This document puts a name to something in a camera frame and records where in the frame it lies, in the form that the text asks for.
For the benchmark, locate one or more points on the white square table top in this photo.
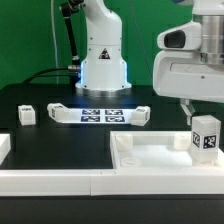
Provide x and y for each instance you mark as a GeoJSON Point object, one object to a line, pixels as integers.
{"type": "Point", "coordinates": [157, 151]}

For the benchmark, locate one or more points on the white fence wall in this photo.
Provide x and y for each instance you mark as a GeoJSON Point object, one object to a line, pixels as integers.
{"type": "Point", "coordinates": [209, 180]}
{"type": "Point", "coordinates": [5, 146]}

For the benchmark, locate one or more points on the white front fence wall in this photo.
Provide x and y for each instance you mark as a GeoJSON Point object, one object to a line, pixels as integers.
{"type": "Point", "coordinates": [209, 180]}

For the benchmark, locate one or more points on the sheet of fiducial markers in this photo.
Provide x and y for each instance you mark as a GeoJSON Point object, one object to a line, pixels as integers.
{"type": "Point", "coordinates": [99, 116]}

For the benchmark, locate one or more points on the white left fence wall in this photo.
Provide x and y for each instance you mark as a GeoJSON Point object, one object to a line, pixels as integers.
{"type": "Point", "coordinates": [5, 146]}

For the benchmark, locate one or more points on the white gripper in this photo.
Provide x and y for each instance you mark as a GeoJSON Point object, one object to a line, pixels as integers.
{"type": "Point", "coordinates": [181, 74]}

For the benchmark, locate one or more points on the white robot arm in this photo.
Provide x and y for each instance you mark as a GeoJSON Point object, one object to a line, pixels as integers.
{"type": "Point", "coordinates": [103, 71]}

